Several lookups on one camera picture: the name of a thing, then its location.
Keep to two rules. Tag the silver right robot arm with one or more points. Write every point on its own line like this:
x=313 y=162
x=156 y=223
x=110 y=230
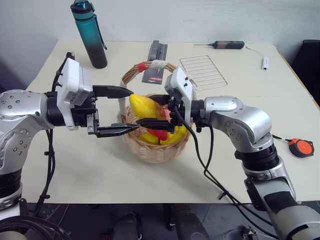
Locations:
x=250 y=125

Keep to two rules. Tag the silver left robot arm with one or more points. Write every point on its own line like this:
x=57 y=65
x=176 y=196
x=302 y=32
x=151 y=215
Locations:
x=20 y=117

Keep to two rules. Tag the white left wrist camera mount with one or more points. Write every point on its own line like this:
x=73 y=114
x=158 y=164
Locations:
x=72 y=75

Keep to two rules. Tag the yellow mango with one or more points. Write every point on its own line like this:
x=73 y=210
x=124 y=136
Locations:
x=143 y=107

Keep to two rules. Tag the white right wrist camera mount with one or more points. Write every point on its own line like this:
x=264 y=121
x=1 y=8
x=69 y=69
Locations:
x=181 y=82

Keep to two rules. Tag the pink peach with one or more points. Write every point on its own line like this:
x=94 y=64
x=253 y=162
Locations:
x=167 y=113

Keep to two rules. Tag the red chili pepper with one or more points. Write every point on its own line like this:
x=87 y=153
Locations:
x=160 y=133

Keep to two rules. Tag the black electric screwdriver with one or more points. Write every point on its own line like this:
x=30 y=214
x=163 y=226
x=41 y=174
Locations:
x=228 y=45

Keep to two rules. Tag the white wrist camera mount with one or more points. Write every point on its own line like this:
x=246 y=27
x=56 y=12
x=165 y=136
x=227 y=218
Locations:
x=72 y=75
x=181 y=82

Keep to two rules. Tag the black pen package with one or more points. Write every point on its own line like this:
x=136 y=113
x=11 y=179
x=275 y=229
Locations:
x=156 y=52

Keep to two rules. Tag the teal water bottle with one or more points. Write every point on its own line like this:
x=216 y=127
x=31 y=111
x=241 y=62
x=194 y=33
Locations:
x=91 y=37

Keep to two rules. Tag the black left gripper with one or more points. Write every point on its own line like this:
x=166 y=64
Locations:
x=82 y=116

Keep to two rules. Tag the orange tape measure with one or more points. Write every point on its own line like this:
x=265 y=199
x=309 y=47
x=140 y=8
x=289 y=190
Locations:
x=302 y=147

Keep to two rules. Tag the red yellow fruit in basket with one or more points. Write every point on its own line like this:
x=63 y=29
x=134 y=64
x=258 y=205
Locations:
x=175 y=137

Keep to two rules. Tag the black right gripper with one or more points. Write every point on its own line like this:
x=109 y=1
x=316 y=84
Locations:
x=178 y=110

